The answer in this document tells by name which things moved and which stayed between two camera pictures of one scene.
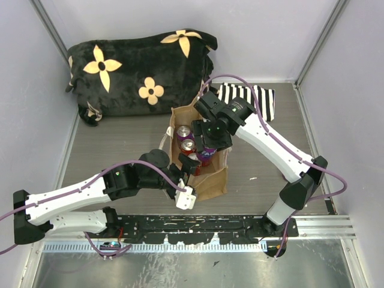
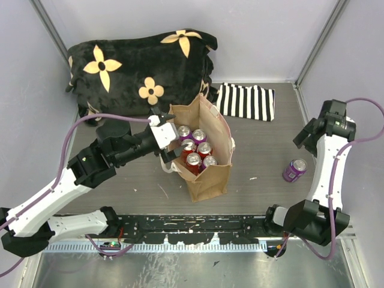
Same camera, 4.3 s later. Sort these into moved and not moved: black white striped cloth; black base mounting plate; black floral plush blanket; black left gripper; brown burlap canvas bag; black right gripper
Moved: black right gripper; black left gripper
Not moved: black base mounting plate; black floral plush blanket; brown burlap canvas bag; black white striped cloth
